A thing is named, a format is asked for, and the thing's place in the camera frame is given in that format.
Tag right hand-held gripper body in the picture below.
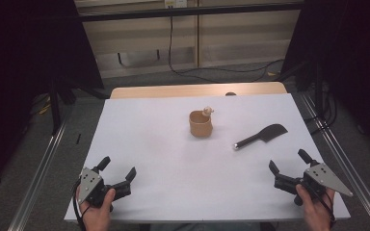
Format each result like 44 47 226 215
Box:
273 163 355 206

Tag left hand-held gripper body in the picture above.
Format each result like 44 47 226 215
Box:
76 167 133 211

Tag black slotted spatula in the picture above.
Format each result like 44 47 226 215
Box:
232 123 289 151

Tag person's left hand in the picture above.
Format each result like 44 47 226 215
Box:
76 188 117 231

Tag person's right hand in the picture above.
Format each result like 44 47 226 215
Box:
295 185 336 231

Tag white table board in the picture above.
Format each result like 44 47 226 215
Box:
64 93 351 223

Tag black metal stand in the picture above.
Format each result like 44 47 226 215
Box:
48 76 77 135

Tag tan cup with small figure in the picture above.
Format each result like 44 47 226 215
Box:
188 106 215 139

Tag wooden table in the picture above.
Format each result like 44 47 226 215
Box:
110 81 288 100

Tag black curtain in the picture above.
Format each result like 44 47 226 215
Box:
0 0 105 192
281 0 370 159

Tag black horizontal bar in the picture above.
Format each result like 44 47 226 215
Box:
78 3 304 23

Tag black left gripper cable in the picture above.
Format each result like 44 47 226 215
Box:
72 181 87 231

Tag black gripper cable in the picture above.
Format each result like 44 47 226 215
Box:
316 189 337 229
72 181 87 231

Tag metal floor rail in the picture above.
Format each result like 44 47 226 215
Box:
8 116 69 231
301 93 370 231

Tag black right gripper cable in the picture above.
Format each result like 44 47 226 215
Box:
316 189 337 229

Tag black floor cables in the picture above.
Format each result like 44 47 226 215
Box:
304 90 339 136

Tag black wall cable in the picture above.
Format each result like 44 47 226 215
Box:
168 14 285 84

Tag white wall outlet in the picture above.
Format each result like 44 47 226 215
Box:
164 0 188 9

